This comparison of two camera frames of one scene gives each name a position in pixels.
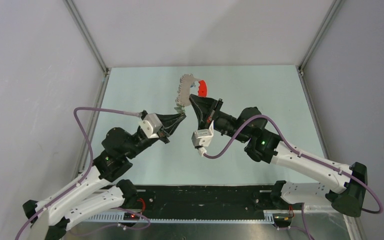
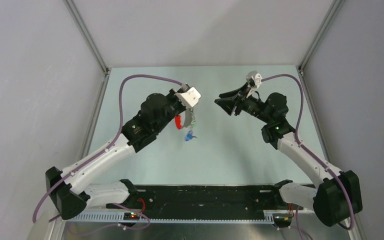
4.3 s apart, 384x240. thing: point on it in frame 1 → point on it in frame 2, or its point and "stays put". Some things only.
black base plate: x=174 y=201 stays put
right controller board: x=282 y=220 stays put
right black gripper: x=205 y=110 → x=228 y=103
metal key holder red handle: x=186 y=82 → x=186 y=119
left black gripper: x=170 y=122 → x=171 y=95
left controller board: x=130 y=216 stays put
